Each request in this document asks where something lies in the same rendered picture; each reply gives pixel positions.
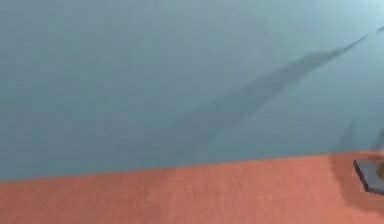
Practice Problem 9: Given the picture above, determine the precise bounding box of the grey flat square base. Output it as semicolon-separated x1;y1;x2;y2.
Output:
353;159;384;196

